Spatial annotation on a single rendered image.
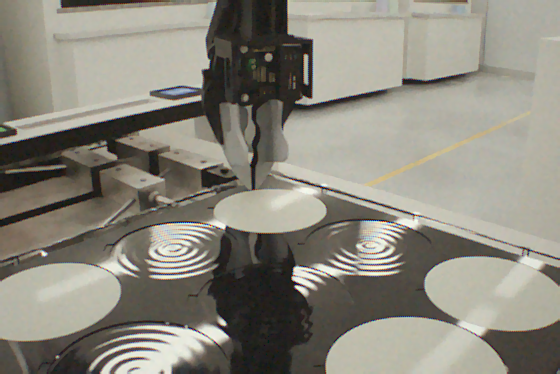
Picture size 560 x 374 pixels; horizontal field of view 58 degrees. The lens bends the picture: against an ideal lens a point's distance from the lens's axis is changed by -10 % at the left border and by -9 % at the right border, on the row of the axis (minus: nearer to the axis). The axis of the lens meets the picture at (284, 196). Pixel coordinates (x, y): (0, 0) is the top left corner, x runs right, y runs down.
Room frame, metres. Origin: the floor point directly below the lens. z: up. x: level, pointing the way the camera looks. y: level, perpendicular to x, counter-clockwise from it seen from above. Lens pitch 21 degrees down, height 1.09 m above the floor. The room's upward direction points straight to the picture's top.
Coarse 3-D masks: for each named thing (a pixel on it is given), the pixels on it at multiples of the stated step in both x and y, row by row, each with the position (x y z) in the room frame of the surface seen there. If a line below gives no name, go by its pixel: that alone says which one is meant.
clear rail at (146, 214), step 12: (204, 192) 0.49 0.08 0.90; (216, 192) 0.50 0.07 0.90; (168, 204) 0.46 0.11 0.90; (180, 204) 0.47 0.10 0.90; (132, 216) 0.43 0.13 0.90; (144, 216) 0.44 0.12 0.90; (96, 228) 0.41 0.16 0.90; (108, 228) 0.41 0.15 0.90; (60, 240) 0.38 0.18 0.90; (72, 240) 0.38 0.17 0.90; (84, 240) 0.39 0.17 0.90; (24, 252) 0.36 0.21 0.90; (36, 252) 0.36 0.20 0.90; (48, 252) 0.37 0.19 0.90; (0, 264) 0.34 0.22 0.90; (12, 264) 0.34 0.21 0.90
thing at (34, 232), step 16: (176, 192) 0.55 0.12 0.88; (192, 192) 0.55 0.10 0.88; (64, 208) 0.50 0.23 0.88; (80, 208) 0.50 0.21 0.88; (96, 208) 0.50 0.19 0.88; (112, 208) 0.51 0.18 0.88; (128, 208) 0.51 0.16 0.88; (16, 224) 0.46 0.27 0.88; (32, 224) 0.46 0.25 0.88; (48, 224) 0.46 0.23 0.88; (64, 224) 0.46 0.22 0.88; (80, 224) 0.46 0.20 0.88; (96, 224) 0.46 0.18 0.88; (0, 240) 0.42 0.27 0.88; (16, 240) 0.43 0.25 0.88; (32, 240) 0.43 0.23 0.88; (48, 240) 0.43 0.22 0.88; (0, 256) 0.39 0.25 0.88
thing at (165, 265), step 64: (320, 192) 0.50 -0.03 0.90; (64, 256) 0.36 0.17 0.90; (128, 256) 0.36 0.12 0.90; (192, 256) 0.37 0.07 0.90; (256, 256) 0.36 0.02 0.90; (320, 256) 0.37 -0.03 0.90; (384, 256) 0.37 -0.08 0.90; (448, 256) 0.36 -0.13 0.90; (512, 256) 0.36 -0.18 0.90; (128, 320) 0.28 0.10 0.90; (192, 320) 0.28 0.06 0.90; (256, 320) 0.28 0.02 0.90; (320, 320) 0.28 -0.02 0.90; (448, 320) 0.27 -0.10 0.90
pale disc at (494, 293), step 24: (456, 264) 0.35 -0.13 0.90; (480, 264) 0.35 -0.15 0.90; (504, 264) 0.35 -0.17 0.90; (432, 288) 0.31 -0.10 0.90; (456, 288) 0.31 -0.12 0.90; (480, 288) 0.31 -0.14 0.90; (504, 288) 0.31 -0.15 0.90; (528, 288) 0.31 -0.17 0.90; (552, 288) 0.31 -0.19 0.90; (456, 312) 0.28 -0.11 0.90; (480, 312) 0.28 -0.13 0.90; (504, 312) 0.28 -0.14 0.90; (528, 312) 0.28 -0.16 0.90; (552, 312) 0.28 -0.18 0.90
